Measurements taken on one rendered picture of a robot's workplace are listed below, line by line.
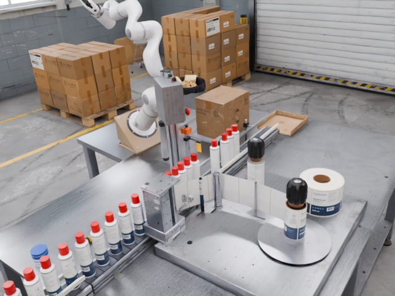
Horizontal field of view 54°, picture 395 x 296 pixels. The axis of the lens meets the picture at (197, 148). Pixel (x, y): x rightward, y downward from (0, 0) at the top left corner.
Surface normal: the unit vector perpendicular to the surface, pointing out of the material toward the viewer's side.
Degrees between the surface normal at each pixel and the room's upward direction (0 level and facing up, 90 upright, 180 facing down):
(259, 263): 0
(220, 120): 90
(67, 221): 0
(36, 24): 90
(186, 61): 90
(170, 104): 90
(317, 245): 0
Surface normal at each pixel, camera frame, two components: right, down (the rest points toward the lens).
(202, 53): -0.62, 0.40
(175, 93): 0.32, 0.42
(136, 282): -0.07, -0.89
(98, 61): 0.74, 0.26
